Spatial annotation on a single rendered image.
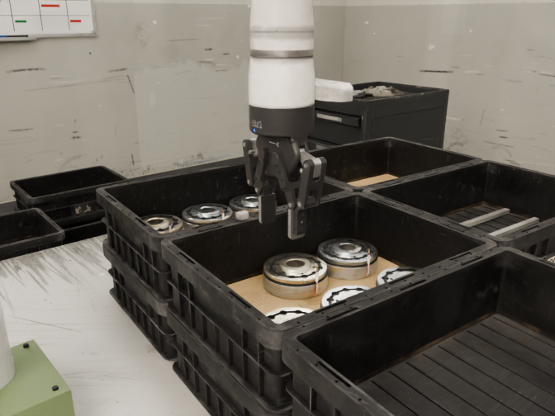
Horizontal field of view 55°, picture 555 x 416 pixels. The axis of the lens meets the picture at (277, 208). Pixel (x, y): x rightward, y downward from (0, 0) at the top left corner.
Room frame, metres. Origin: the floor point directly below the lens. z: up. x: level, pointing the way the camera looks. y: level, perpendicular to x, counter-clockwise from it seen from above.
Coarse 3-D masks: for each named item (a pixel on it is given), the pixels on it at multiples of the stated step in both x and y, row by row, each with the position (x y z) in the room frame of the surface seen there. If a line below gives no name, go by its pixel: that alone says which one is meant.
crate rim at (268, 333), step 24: (360, 192) 0.93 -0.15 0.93; (168, 240) 0.70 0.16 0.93; (480, 240) 0.71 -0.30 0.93; (192, 264) 0.63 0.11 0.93; (432, 264) 0.63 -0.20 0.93; (216, 288) 0.56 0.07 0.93; (384, 288) 0.56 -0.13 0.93; (240, 312) 0.52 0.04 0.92; (312, 312) 0.51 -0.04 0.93; (264, 336) 0.48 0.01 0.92
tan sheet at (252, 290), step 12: (384, 264) 0.83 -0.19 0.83; (372, 276) 0.79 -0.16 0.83; (240, 288) 0.74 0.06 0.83; (252, 288) 0.74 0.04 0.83; (252, 300) 0.71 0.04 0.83; (264, 300) 0.71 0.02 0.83; (276, 300) 0.71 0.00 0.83; (288, 300) 0.71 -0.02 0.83; (300, 300) 0.71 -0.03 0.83; (312, 300) 0.71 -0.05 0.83; (264, 312) 0.67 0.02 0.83
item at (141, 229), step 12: (204, 168) 1.09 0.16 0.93; (216, 168) 1.09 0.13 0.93; (228, 168) 1.11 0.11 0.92; (144, 180) 1.00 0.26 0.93; (156, 180) 1.01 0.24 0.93; (324, 180) 1.01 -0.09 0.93; (96, 192) 0.94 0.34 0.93; (336, 192) 0.93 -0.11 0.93; (348, 192) 0.93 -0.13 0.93; (108, 204) 0.88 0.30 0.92; (120, 204) 0.86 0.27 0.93; (120, 216) 0.83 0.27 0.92; (132, 216) 0.80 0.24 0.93; (252, 216) 0.80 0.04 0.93; (132, 228) 0.79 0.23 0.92; (144, 228) 0.75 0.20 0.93; (192, 228) 0.75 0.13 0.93; (204, 228) 0.75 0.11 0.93; (144, 240) 0.75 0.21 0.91; (156, 240) 0.72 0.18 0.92
